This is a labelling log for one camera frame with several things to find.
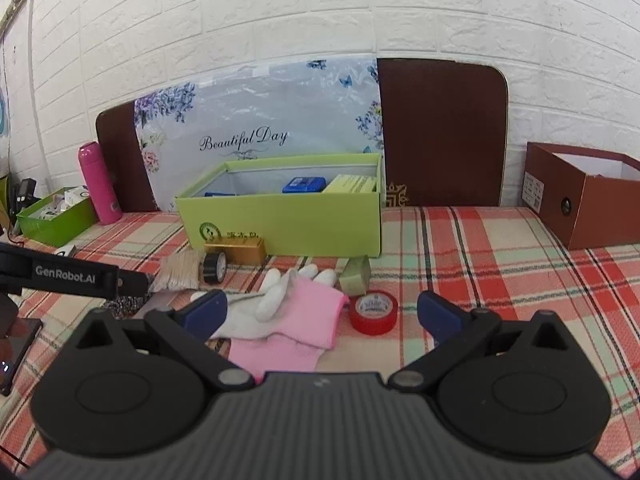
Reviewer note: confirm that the pale green barcode box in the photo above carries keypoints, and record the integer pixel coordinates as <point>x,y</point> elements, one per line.
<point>350,183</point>

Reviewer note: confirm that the shallow green cardboard box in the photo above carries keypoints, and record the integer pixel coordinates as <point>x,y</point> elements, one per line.
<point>55,225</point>

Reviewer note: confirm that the large light green box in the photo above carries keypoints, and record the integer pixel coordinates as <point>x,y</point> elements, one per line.
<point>300,225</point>

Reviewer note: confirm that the small printed packet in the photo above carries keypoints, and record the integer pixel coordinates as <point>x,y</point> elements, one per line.
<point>47,207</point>

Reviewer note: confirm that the black tape roll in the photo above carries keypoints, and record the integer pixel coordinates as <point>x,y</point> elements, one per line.
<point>206,267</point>

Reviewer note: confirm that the white cotton glove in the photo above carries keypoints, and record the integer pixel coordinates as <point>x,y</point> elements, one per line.
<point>270,300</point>

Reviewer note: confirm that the floral plastic bedding package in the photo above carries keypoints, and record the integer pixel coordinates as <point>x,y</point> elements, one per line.
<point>260,110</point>

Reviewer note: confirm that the small white box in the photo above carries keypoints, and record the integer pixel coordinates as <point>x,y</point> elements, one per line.
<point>76,195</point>

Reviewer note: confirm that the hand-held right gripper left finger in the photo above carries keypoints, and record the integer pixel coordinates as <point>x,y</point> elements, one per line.
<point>207,310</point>

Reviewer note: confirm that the brown cardboard box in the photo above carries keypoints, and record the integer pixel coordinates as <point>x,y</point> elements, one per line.
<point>590,215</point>

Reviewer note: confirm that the pink thermos bottle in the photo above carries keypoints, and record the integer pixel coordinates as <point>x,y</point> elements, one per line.
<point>99,185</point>

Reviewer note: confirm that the pink glove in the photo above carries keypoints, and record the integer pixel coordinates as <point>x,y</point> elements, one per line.
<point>300,325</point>

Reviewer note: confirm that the black phone stand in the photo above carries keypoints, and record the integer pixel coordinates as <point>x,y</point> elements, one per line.
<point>25,192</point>

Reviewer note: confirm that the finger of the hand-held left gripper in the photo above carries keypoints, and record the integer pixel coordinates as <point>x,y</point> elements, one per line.
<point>134,284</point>

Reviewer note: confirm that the bag of toothpicks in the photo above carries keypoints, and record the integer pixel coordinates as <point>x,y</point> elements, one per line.
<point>177,270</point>

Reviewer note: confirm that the plaid bed sheet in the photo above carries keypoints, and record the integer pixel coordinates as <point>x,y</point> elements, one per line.
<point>475,260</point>

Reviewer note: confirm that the steel wool scourer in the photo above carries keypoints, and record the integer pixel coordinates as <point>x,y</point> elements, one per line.
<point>127,306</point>

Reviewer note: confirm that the small olive green box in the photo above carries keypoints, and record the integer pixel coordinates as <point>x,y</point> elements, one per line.
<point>356,275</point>

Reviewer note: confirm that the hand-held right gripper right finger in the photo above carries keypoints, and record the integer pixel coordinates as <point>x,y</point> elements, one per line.
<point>440,315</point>

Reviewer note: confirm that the black smartphone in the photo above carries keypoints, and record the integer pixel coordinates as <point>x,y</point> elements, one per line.
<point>22,350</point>

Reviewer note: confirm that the long blue box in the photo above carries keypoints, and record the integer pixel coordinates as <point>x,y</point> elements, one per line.
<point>220,193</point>

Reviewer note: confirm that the gold cardboard box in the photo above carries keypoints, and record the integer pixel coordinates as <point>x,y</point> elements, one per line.
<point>240,251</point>

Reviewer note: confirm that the brown wooden headboard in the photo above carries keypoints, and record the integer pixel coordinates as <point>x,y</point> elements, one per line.
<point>440,135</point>

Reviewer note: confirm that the red tape roll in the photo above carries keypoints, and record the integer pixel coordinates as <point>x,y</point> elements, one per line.
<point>372,327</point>

